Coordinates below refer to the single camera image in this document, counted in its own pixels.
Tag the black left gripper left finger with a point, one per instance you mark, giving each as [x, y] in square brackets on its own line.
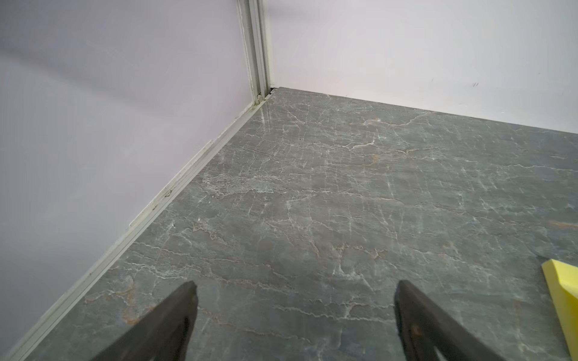
[163, 334]

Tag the yellow memo pad far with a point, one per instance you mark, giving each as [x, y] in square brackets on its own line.
[561, 279]

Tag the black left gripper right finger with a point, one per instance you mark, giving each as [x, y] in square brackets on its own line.
[427, 331]

